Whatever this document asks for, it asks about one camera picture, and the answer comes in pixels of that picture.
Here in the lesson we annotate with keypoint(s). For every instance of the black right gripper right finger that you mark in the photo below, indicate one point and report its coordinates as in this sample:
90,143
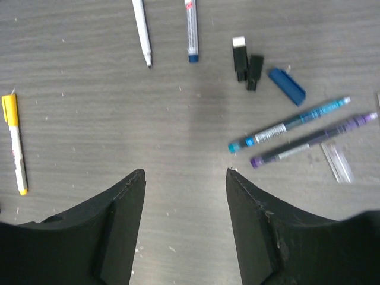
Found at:
278,243

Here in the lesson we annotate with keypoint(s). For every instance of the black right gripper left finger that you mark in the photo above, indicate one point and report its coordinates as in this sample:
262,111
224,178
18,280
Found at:
91,243

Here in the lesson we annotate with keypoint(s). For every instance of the white pen yellow end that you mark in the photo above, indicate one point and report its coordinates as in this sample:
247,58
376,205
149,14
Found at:
9,105

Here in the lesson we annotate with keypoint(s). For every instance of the white pen blue end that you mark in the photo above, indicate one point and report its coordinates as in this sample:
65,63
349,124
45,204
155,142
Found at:
192,30

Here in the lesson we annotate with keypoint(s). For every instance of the purple gel pen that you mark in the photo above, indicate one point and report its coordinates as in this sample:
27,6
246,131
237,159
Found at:
317,137

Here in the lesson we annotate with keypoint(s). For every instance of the clear pen cap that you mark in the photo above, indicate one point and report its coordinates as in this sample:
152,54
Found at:
337,162
378,99

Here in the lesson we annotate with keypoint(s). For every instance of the cyan gel pen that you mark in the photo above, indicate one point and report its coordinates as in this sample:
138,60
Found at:
286,125

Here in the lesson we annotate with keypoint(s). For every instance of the dark blue pen cap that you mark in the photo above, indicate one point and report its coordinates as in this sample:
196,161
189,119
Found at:
288,85

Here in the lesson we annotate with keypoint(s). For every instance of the black pen cap white end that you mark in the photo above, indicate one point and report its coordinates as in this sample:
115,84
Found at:
240,58

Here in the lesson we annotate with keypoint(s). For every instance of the white pen black tip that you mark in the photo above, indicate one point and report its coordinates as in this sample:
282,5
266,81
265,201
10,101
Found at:
142,31

